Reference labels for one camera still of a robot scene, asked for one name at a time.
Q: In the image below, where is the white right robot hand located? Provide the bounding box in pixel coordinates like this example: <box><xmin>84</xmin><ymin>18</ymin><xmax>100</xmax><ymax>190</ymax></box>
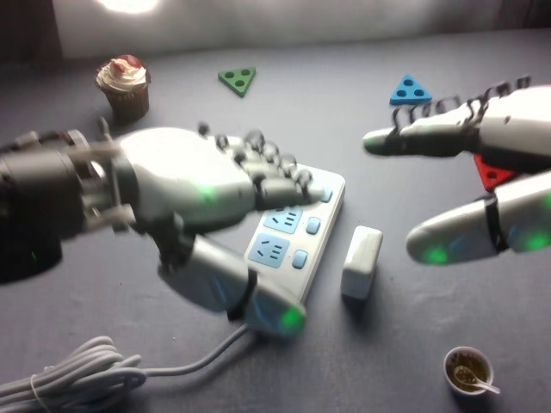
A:
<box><xmin>362</xmin><ymin>75</ymin><xmax>551</xmax><ymax>268</ymax></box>

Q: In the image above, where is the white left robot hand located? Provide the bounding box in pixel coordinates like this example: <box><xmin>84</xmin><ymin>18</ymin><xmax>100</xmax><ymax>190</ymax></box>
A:
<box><xmin>114</xmin><ymin>122</ymin><xmax>331</xmax><ymax>340</ymax></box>

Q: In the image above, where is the white power strip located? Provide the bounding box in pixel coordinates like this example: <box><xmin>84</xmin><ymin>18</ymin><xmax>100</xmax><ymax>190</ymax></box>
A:
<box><xmin>244</xmin><ymin>164</ymin><xmax>347</xmax><ymax>341</ymax></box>

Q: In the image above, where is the white power adapter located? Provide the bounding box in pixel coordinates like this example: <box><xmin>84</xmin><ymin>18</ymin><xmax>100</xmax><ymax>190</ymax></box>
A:
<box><xmin>341</xmin><ymin>225</ymin><xmax>384</xmax><ymax>301</ymax></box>

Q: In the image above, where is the red triangle block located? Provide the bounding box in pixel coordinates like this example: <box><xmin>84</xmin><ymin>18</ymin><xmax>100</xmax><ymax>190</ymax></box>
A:
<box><xmin>473</xmin><ymin>153</ymin><xmax>517</xmax><ymax>194</ymax></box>

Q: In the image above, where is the toy cupcake with cream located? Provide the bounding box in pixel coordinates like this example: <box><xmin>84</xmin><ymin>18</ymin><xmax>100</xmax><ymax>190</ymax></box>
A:
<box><xmin>95</xmin><ymin>53</ymin><xmax>152</xmax><ymax>121</ymax></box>

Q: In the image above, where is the green triangle block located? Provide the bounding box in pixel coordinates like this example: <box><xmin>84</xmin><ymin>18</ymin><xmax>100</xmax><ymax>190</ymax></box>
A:
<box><xmin>217</xmin><ymin>66</ymin><xmax>257</xmax><ymax>98</ymax></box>

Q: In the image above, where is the blue triangle block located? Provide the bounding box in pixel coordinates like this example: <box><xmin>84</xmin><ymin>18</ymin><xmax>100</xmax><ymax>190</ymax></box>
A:
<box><xmin>389</xmin><ymin>74</ymin><xmax>433</xmax><ymax>106</ymax></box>

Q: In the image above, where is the white backdrop cloth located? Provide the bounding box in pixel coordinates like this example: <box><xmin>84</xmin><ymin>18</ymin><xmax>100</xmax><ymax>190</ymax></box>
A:
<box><xmin>53</xmin><ymin>0</ymin><xmax>551</xmax><ymax>59</ymax></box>

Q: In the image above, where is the brown cardboard panel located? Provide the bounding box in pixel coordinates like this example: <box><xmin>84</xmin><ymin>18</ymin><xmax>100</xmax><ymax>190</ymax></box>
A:
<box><xmin>0</xmin><ymin>0</ymin><xmax>65</xmax><ymax>65</ymax></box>

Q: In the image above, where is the grey table cloth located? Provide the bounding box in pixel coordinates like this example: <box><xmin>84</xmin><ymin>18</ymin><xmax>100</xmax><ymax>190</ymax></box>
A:
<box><xmin>0</xmin><ymin>32</ymin><xmax>551</xmax><ymax>413</ymax></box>

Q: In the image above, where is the small white spoon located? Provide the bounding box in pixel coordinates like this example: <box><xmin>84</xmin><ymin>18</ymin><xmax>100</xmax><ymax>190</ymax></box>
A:
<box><xmin>454</xmin><ymin>365</ymin><xmax>502</xmax><ymax>395</ymax></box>

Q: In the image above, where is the small white soup bowl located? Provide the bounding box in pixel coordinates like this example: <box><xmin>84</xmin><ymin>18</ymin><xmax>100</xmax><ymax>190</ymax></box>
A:
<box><xmin>443</xmin><ymin>346</ymin><xmax>494</xmax><ymax>395</ymax></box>

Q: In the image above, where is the grey power strip cord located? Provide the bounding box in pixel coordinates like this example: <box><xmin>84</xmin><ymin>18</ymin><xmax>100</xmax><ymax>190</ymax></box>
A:
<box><xmin>0</xmin><ymin>324</ymin><xmax>251</xmax><ymax>413</ymax></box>

